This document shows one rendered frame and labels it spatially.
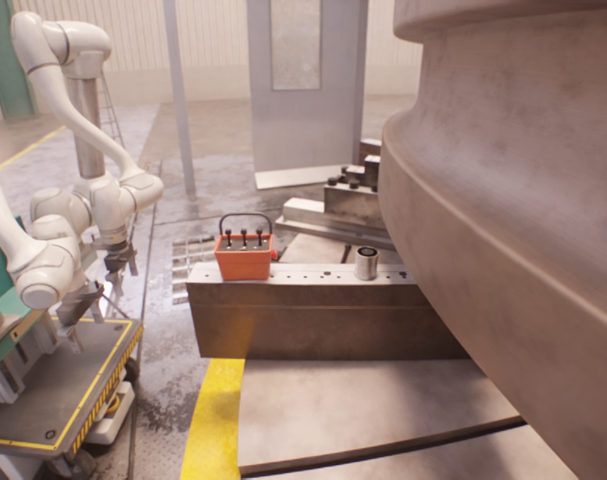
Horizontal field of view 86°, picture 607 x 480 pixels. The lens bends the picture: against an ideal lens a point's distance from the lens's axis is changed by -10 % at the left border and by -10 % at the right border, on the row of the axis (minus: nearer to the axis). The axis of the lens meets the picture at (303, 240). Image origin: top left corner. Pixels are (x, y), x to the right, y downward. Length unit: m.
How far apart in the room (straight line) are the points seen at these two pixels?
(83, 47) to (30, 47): 0.17
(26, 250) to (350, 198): 1.73
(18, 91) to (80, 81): 13.65
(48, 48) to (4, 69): 13.83
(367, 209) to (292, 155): 2.32
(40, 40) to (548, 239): 1.41
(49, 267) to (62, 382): 0.83
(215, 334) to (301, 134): 3.25
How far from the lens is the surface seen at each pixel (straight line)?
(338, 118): 4.51
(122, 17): 14.61
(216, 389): 1.87
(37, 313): 1.42
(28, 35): 1.39
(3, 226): 0.94
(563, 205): 0.77
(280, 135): 4.30
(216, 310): 1.39
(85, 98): 1.50
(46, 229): 1.06
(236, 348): 1.50
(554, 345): 0.66
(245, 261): 1.25
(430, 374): 1.55
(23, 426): 1.61
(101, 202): 1.28
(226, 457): 1.65
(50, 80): 1.35
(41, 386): 1.71
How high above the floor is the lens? 1.41
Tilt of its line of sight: 28 degrees down
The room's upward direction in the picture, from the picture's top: straight up
